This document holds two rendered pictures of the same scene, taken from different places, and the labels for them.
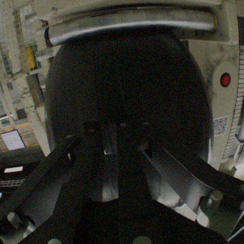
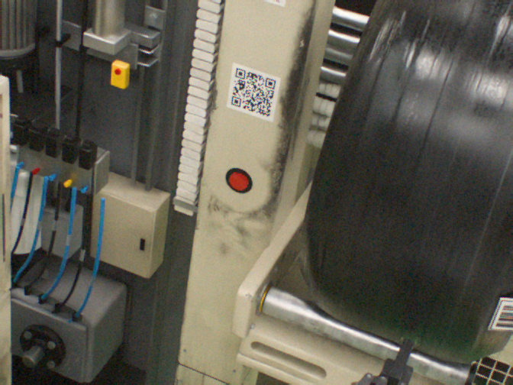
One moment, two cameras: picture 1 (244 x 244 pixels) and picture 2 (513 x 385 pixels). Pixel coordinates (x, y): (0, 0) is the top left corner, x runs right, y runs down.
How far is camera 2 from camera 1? 1.27 m
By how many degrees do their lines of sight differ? 66
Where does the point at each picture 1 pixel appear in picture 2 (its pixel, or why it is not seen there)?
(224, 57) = (237, 217)
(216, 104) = (263, 147)
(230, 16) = (243, 322)
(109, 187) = (438, 305)
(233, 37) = (246, 301)
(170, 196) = (372, 249)
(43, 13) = not seen: outside the picture
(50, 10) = not seen: outside the picture
